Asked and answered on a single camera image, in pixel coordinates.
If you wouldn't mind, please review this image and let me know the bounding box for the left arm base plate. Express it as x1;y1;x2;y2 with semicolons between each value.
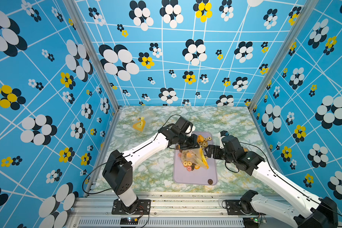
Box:
111;199;151;215

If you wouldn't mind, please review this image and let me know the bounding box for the right aluminium corner post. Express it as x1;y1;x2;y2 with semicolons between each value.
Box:
249;0;319;113

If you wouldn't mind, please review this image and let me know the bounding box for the lilac rectangular tray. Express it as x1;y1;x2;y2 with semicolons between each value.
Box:
172;131;218;185

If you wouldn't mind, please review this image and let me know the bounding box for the right green circuit board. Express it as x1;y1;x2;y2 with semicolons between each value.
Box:
243;218;262;228

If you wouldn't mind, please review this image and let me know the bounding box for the aluminium front rail frame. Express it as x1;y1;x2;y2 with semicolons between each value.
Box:
65;191;314;228

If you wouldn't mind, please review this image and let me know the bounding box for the green circuit board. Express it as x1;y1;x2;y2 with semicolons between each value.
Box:
120;217;139;227
243;218;262;228

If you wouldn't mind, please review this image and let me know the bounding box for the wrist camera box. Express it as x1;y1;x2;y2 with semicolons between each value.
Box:
219;131;242;152
185;123;196;136

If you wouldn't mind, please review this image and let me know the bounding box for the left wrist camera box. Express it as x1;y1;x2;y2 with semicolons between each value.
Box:
185;123;196;136

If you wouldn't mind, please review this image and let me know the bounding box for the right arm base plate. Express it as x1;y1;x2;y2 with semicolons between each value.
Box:
221;199;265;216

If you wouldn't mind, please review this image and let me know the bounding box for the left green circuit board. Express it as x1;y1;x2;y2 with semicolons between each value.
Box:
120;217;139;227

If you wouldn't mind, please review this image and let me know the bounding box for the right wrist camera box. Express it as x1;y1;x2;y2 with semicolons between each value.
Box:
219;131;242;152

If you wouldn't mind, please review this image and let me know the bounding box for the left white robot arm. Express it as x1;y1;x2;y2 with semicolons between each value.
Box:
102;116;198;214

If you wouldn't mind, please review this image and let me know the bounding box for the left aluminium corner post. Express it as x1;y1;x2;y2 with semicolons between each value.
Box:
64;0;120;113

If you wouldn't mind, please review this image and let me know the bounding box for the poured cookies pile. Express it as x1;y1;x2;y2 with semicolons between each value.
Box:
176;135;212;172

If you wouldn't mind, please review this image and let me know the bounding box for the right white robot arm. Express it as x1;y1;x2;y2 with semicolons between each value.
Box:
204;143;338;228

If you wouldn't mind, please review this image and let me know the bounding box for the ziploc cookie bag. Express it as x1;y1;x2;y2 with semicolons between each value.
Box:
178;148;209;171

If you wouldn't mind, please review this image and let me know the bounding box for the aluminium corner post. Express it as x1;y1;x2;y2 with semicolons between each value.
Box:
64;0;120;113
249;0;319;113

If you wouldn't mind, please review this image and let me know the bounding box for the ziploc bag of cookies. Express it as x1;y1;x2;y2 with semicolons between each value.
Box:
131;110;156;132

